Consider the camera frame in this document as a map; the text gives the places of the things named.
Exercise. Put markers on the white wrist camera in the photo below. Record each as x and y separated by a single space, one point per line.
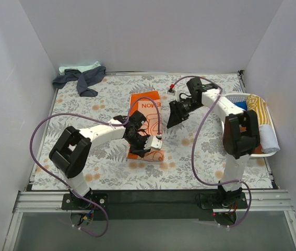
153 143
171 90

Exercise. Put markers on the yellow patterned rolled towel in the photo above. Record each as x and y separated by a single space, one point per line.
257 104

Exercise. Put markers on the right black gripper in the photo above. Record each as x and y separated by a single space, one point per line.
178 111

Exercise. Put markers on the mint green towel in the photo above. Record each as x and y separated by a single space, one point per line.
83 68

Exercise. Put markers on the light blue rolled towel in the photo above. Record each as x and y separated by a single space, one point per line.
268 139

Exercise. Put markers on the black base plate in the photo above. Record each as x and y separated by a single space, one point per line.
153 204

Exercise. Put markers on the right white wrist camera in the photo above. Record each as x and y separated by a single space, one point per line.
171 90

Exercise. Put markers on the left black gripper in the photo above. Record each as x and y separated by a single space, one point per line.
139 141

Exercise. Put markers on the aluminium frame rail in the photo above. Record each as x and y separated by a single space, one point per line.
50 201

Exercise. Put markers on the white plastic basket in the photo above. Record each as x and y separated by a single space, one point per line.
236 97

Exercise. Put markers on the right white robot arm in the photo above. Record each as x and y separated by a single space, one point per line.
240 134

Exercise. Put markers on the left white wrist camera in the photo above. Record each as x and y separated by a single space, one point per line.
153 143

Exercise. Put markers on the floral table mat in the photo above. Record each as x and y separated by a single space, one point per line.
193 150

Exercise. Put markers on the dark grey towel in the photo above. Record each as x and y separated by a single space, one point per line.
84 80

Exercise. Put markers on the orange peach printed towel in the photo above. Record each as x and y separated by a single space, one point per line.
149 104

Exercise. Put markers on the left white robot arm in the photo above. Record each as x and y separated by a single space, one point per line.
70 152

